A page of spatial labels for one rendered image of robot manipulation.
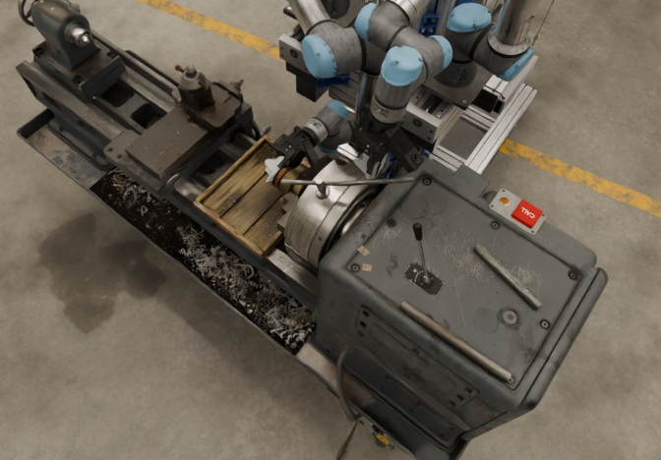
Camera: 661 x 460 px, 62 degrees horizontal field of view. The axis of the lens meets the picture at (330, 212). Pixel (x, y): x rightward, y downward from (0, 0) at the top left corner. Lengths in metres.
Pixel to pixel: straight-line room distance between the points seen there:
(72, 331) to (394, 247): 1.80
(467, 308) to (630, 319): 1.74
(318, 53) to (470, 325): 0.78
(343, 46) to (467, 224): 0.56
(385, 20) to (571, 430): 2.01
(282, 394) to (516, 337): 1.39
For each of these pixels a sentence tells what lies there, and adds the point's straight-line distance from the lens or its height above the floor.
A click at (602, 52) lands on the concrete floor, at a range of 3.98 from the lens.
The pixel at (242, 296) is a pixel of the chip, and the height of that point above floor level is 0.58.
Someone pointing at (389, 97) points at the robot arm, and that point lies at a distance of 1.15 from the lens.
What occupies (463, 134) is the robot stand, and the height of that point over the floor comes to 0.21.
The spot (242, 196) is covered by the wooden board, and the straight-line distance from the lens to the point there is 1.86.
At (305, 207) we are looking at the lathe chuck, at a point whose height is 1.21.
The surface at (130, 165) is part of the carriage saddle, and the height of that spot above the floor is 0.93.
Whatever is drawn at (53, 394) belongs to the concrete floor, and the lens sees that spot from 2.74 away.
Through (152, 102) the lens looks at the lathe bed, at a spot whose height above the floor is 0.86.
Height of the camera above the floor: 2.47
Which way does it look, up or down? 61 degrees down
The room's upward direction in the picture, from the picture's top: 4 degrees clockwise
